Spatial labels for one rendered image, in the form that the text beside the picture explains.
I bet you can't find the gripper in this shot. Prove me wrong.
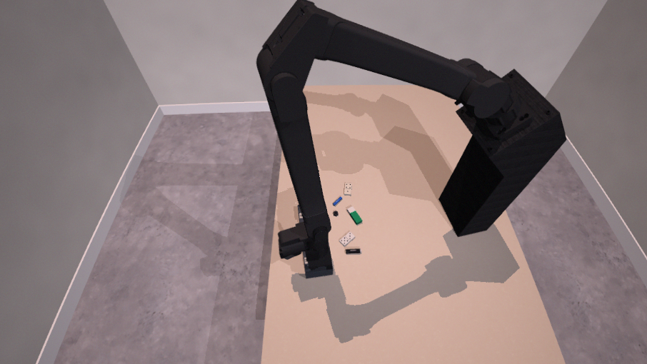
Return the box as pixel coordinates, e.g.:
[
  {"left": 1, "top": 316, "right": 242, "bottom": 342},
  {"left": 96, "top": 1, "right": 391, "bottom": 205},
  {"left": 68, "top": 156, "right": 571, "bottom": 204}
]
[{"left": 308, "top": 244, "right": 332, "bottom": 269}]

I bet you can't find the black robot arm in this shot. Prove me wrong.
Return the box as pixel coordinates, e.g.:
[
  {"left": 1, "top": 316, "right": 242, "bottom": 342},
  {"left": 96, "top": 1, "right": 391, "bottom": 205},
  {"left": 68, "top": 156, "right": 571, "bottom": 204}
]
[{"left": 256, "top": 0, "right": 534, "bottom": 261}]

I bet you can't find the black rack of bins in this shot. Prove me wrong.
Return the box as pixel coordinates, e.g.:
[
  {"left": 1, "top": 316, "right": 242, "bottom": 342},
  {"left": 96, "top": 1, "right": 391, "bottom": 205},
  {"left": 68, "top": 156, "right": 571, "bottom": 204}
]
[{"left": 297, "top": 205, "right": 333, "bottom": 278}]

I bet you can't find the green and white eraser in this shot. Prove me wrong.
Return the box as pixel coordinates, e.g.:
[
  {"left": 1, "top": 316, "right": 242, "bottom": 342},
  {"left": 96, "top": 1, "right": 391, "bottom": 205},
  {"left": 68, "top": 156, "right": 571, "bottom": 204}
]
[{"left": 347, "top": 206, "right": 362, "bottom": 225}]

